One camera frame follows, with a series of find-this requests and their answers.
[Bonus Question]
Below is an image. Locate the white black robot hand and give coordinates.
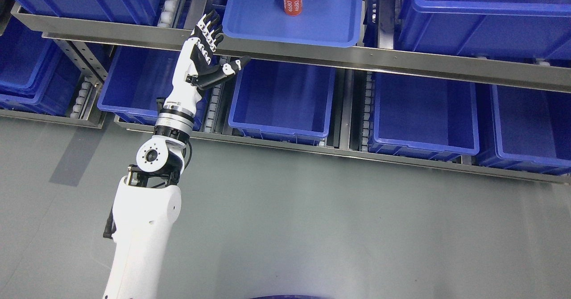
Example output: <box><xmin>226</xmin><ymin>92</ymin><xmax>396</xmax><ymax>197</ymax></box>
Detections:
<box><xmin>159</xmin><ymin>10</ymin><xmax>251</xmax><ymax>119</ymax></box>

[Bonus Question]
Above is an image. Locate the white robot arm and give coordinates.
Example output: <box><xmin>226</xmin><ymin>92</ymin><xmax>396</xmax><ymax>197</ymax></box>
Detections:
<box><xmin>103</xmin><ymin>108</ymin><xmax>194</xmax><ymax>299</ymax></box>

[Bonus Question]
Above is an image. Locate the steel shelf rack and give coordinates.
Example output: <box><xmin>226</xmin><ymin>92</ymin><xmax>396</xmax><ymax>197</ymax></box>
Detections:
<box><xmin>1</xmin><ymin>0</ymin><xmax>570</xmax><ymax>185</ymax></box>

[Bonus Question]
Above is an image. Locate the shallow blue tray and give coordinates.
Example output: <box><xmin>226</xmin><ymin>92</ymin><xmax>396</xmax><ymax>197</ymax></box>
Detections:
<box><xmin>223</xmin><ymin>0</ymin><xmax>363</xmax><ymax>48</ymax></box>

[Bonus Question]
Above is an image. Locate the blue bin lower middle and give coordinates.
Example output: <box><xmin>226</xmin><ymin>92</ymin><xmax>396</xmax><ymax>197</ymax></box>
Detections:
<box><xmin>228</xmin><ymin>59</ymin><xmax>336</xmax><ymax>145</ymax></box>

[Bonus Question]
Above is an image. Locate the blue bin lower far left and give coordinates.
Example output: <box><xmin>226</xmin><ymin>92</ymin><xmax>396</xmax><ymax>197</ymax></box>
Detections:
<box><xmin>0</xmin><ymin>18</ymin><xmax>80</xmax><ymax>116</ymax></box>

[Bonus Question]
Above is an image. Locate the blue bin upper right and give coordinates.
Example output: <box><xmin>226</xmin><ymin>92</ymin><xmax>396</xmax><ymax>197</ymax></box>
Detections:
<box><xmin>394</xmin><ymin>0</ymin><xmax>571</xmax><ymax>60</ymax></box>

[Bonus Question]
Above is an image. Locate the blue bin lower far right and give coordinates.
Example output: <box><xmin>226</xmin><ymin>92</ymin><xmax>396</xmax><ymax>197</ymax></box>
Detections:
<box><xmin>476</xmin><ymin>84</ymin><xmax>571</xmax><ymax>175</ymax></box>

